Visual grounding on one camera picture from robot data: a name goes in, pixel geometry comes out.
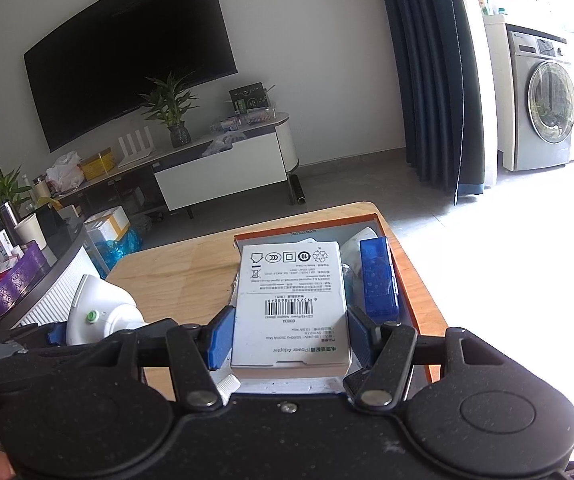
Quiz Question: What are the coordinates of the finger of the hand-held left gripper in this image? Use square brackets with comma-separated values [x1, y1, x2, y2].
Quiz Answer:
[14, 322, 70, 357]
[134, 318, 189, 342]

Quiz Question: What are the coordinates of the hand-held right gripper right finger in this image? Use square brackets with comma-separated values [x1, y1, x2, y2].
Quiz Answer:
[348, 305, 513, 408]

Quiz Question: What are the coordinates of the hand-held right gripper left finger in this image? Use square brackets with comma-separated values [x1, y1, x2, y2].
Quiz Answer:
[84, 305, 235, 408]

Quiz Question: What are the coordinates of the white plug-in mosquito heater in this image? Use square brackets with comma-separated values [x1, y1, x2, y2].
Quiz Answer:
[65, 273, 146, 346]

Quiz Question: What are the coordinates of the blue tissue pack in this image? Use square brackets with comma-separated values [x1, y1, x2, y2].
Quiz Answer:
[359, 236, 401, 324]

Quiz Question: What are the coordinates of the orange-rimmed cardboard box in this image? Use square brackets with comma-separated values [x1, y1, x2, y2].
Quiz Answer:
[232, 214, 443, 396]

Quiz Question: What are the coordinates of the white adapter box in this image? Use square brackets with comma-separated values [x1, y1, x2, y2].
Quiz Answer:
[230, 241, 353, 376]

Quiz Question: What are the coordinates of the dark-topped white ribbed side table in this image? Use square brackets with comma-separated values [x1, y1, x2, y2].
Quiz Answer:
[0, 220, 106, 344]

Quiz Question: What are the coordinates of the purple oval box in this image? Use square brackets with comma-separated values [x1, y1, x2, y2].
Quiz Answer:
[0, 245, 50, 331]

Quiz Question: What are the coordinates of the blue plastic bag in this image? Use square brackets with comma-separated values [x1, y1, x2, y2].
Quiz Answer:
[89, 229, 143, 274]

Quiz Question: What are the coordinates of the black stand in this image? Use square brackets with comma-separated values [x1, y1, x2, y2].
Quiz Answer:
[36, 204, 86, 266]

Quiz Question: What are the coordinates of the beige paper cup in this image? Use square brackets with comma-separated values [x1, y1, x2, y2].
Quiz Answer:
[14, 213, 48, 251]

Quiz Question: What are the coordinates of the white yellow carton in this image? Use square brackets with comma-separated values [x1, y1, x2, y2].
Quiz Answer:
[84, 205, 130, 251]

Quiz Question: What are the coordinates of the steel bottle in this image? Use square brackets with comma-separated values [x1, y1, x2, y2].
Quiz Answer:
[0, 202, 23, 246]

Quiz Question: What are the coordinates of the white TV cabinet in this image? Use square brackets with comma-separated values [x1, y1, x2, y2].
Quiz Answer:
[54, 112, 301, 221]

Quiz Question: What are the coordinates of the black roll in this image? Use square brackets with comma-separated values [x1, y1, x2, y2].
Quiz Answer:
[289, 174, 309, 206]

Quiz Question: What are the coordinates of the white plastic bag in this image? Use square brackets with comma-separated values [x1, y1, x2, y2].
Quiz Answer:
[45, 151, 86, 194]

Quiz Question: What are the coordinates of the yellow box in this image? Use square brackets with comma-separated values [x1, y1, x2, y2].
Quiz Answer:
[79, 147, 118, 181]

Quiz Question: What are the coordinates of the white router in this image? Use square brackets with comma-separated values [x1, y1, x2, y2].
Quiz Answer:
[116, 128, 154, 169]

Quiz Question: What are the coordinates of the grey crumpled bag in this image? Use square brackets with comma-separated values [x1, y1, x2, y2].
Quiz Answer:
[201, 132, 248, 157]

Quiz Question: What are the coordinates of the bamboo plant in dark vase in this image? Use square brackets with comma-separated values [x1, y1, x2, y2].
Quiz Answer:
[139, 72, 201, 149]

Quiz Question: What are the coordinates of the clear plastic organizer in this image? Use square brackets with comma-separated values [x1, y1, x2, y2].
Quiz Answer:
[209, 107, 278, 134]

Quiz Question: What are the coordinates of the black green box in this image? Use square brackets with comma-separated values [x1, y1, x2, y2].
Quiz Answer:
[228, 81, 273, 115]

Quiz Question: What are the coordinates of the dark blue curtain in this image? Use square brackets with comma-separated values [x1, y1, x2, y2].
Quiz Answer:
[374, 0, 498, 206]

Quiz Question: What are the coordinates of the black television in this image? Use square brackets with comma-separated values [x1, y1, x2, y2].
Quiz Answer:
[23, 0, 240, 154]

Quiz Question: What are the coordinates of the silver washing machine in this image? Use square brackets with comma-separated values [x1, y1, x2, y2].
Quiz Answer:
[506, 23, 574, 172]

